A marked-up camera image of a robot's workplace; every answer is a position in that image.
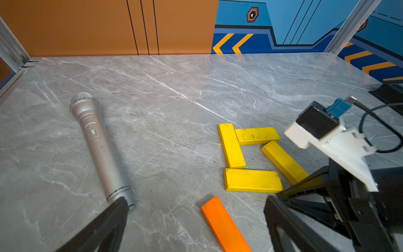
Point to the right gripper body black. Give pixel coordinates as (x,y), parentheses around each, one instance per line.
(372,218)

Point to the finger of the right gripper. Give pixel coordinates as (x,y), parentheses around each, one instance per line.
(314,184)
(319,209)

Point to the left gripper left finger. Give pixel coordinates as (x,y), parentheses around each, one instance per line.
(104,233)

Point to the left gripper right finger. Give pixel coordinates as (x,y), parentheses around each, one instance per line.
(286,229)

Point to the yellow block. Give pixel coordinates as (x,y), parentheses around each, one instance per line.
(284,162)
(241,180)
(232,150)
(255,136)

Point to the orange block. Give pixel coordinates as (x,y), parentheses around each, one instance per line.
(223,227)

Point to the grey microphone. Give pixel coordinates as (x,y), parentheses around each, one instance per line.
(88,113)

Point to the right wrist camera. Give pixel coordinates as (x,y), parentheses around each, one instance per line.
(346,147)

